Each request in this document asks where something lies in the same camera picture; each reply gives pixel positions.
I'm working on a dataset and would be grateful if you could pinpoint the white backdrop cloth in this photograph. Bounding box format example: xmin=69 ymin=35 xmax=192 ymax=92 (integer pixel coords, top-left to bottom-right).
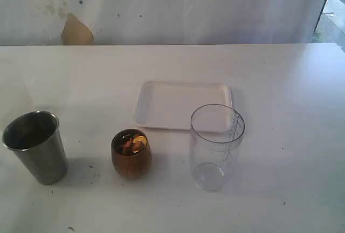
xmin=1 ymin=0 xmax=325 ymax=45

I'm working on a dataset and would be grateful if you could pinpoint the stainless steel cup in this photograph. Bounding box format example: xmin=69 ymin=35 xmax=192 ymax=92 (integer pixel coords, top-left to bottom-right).
xmin=2 ymin=111 xmax=68 ymax=185

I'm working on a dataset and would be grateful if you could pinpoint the brown food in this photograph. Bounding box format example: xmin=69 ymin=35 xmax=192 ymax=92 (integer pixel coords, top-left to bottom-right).
xmin=115 ymin=134 xmax=147 ymax=156

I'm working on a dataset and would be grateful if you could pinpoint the brown wooden cup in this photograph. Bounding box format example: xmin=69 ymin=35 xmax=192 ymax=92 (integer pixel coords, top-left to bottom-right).
xmin=111 ymin=128 xmax=152 ymax=180

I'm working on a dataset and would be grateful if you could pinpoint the clear plastic measuring cup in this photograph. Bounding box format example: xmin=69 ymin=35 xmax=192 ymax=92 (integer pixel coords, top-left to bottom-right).
xmin=189 ymin=104 xmax=246 ymax=191

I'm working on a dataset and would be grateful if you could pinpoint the white rectangular tray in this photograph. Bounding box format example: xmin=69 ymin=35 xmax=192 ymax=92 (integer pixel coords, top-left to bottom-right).
xmin=134 ymin=81 xmax=233 ymax=130

